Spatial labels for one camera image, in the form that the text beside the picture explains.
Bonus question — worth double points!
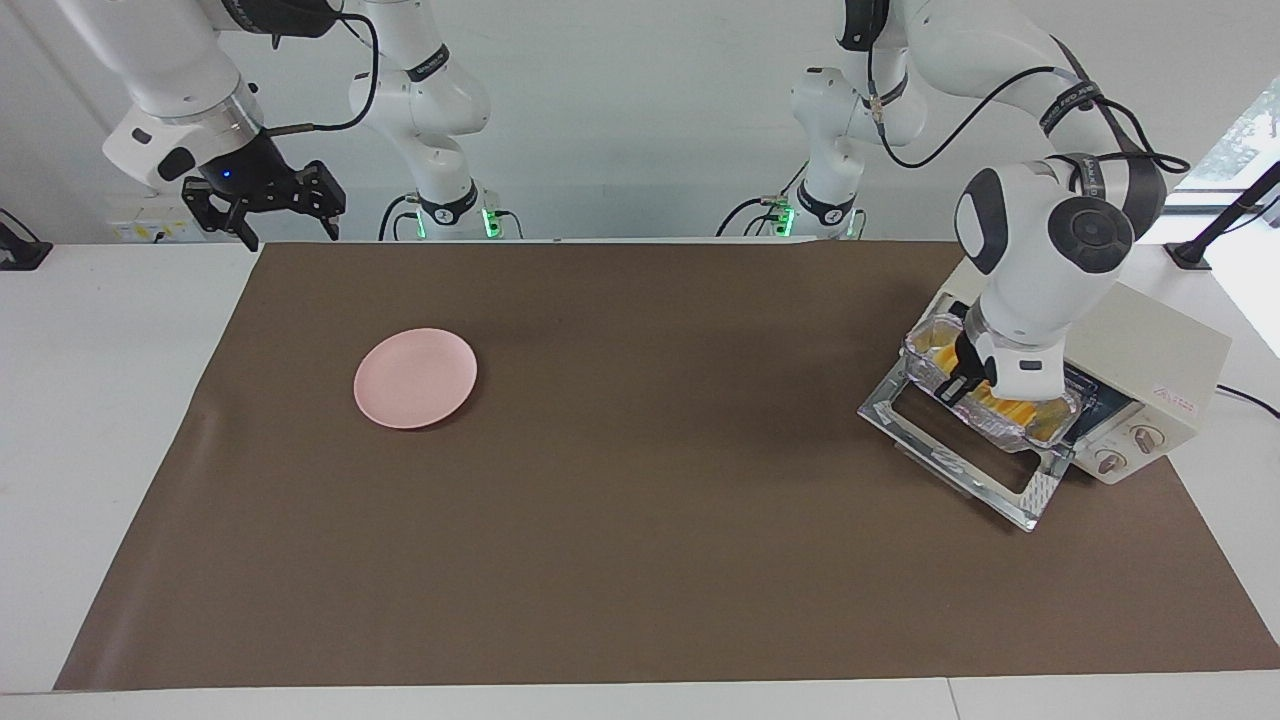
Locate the aluminium foil tray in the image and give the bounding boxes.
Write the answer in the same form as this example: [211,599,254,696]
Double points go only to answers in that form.
[903,313,1084,453]

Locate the white toaster oven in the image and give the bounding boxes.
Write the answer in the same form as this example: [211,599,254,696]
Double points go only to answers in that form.
[858,255,1233,533]

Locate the black base cables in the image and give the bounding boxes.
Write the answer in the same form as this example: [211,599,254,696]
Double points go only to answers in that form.
[378,193,421,241]
[715,150,811,238]

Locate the glass oven door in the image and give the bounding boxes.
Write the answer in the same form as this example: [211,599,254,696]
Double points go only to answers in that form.
[858,355,1073,533]

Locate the white wall socket box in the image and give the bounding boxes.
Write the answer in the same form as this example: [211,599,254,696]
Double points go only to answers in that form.
[105,193,206,243]

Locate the brown table mat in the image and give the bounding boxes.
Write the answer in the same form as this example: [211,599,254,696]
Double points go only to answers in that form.
[53,240,1280,693]

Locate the black desk mount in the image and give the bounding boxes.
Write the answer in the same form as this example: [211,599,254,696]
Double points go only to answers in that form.
[0,208,53,271]

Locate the black right base cables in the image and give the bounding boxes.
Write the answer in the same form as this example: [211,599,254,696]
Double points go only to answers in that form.
[378,193,421,241]

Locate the metal oven wire rack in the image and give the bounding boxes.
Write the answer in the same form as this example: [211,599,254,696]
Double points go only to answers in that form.
[1060,365,1136,421]

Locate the black clamp stand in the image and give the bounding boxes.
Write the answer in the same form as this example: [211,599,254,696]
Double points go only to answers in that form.
[1165,160,1280,271]

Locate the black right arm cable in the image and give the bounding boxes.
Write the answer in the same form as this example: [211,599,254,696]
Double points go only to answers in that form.
[262,10,381,136]

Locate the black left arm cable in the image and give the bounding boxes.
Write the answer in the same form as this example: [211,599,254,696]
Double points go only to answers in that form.
[868,40,1191,176]

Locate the pink round plate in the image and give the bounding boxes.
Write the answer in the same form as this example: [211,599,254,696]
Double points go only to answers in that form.
[354,328,479,430]

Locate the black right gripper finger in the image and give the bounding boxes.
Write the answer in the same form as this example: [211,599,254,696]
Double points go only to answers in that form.
[183,180,261,251]
[300,160,348,241]

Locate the black left base cables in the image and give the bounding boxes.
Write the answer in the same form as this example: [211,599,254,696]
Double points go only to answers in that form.
[715,150,811,238]

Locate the black oven power cord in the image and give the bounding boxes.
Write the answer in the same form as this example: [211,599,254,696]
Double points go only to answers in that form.
[1215,385,1280,419]

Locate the sliced yellow bread loaf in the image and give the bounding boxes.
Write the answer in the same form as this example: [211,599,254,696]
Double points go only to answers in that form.
[920,335,1066,441]

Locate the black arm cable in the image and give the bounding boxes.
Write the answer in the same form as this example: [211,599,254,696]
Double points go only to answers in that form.
[868,40,1191,176]
[262,10,381,136]

